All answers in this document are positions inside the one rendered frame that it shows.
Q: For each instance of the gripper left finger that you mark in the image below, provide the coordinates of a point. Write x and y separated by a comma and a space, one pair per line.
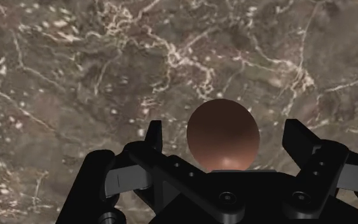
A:
141, 173

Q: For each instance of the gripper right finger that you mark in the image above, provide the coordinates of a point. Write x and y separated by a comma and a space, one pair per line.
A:
318, 167

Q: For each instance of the brown egg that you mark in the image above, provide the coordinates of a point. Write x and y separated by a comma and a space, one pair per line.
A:
223, 135

